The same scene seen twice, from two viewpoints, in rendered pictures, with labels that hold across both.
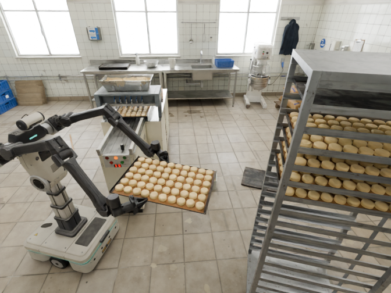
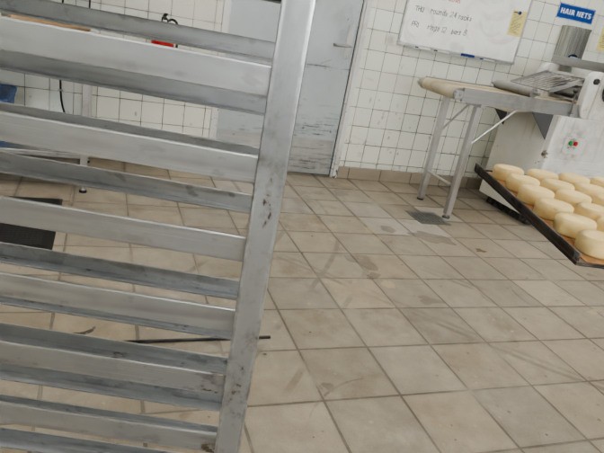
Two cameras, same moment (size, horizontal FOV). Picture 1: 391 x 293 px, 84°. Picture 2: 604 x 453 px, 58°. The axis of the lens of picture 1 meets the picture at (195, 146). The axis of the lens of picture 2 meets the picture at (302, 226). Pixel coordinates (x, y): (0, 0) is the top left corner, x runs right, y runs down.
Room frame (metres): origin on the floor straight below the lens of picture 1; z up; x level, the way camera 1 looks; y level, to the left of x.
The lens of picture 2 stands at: (1.70, -0.61, 1.21)
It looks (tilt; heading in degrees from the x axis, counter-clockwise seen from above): 21 degrees down; 163
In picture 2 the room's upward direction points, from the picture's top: 11 degrees clockwise
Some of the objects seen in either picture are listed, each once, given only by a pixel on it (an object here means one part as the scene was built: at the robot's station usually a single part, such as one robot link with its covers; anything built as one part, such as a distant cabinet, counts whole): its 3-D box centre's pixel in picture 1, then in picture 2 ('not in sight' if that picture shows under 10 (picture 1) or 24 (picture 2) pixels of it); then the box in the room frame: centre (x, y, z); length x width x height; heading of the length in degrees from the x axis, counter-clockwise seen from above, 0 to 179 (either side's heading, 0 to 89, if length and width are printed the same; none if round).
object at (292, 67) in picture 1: (266, 180); (259, 251); (1.18, -0.50, 0.97); 0.03 x 0.03 x 1.70; 77
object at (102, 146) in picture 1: (123, 110); not in sight; (2.66, 0.94, 0.87); 2.01 x 0.03 x 0.07; 3
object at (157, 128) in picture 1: (142, 128); not in sight; (3.03, 0.81, 0.42); 1.28 x 0.72 x 0.84; 3
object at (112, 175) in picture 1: (130, 164); not in sight; (2.05, 0.76, 0.45); 0.70 x 0.34 x 0.90; 3
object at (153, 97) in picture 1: (131, 103); not in sight; (2.55, 0.79, 1.01); 0.72 x 0.33 x 0.34; 93
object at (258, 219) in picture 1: (299, 227); not in sight; (1.08, -0.79, 0.60); 0.64 x 0.03 x 0.03; 77
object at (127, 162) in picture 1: (117, 160); not in sight; (1.68, 0.74, 0.77); 0.24 x 0.04 x 0.14; 93
